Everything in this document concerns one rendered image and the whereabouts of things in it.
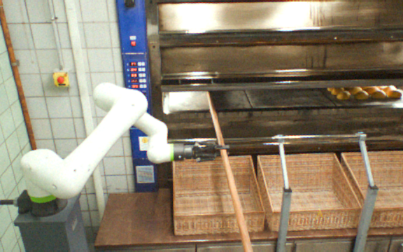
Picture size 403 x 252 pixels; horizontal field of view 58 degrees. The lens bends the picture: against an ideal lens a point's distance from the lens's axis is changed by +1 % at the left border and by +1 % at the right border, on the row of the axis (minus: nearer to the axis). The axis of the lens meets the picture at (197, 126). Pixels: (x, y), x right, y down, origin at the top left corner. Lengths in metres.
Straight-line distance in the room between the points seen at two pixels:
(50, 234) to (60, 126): 1.10
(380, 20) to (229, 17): 0.91
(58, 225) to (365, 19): 2.02
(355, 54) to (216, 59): 0.88
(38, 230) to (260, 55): 1.58
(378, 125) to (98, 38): 1.96
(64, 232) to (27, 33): 1.29
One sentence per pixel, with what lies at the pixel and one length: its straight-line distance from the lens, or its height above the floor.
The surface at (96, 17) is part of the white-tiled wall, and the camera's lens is 2.31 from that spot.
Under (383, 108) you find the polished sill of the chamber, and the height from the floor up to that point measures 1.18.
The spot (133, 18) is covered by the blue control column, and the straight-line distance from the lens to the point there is 2.24.
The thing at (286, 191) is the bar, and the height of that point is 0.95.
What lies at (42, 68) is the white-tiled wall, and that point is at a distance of 2.47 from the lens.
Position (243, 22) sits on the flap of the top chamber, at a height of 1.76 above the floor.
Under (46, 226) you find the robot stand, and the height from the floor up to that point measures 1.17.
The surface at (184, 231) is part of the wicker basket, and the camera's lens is 2.31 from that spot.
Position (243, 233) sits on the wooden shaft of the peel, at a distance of 1.42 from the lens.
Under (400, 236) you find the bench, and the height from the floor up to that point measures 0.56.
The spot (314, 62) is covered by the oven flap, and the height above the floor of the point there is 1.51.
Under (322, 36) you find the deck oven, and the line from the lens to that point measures 2.44.
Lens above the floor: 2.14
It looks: 25 degrees down
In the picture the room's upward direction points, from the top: 1 degrees counter-clockwise
